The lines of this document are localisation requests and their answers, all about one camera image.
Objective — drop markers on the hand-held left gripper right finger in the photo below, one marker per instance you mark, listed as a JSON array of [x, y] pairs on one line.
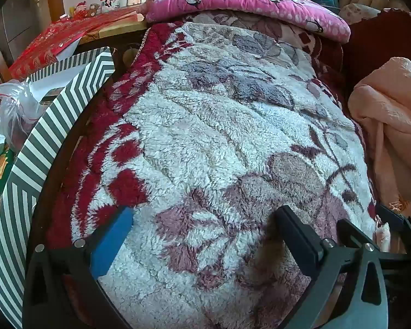
[[298, 243]]

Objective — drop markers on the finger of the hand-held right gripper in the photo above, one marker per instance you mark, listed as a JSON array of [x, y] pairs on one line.
[[397, 222]]

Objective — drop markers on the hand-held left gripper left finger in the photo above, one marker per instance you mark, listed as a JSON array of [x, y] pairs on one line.
[[113, 240]]

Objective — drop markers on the green white striped box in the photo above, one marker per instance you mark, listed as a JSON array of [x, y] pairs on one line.
[[30, 164]]

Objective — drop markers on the peach blanket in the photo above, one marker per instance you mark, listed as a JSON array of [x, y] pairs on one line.
[[390, 109]]

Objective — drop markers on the green yellow snack packet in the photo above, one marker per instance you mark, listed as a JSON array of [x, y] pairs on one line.
[[0, 174]]

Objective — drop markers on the floral fleece blanket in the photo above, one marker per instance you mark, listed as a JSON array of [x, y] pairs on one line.
[[209, 126]]

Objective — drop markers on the clear plastic bag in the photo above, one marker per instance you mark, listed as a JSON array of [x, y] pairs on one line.
[[20, 106]]

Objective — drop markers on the dark red blanket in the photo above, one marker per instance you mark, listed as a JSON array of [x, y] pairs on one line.
[[380, 41]]

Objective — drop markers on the red patterned tablecloth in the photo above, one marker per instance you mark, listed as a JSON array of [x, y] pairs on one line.
[[48, 44]]

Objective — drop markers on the wooden table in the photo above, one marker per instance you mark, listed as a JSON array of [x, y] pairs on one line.
[[106, 31]]

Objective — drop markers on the plush toys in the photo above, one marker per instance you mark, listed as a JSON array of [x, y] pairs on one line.
[[84, 10]]

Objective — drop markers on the small wall photo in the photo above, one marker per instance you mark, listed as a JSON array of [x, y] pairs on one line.
[[111, 3], [134, 0]]

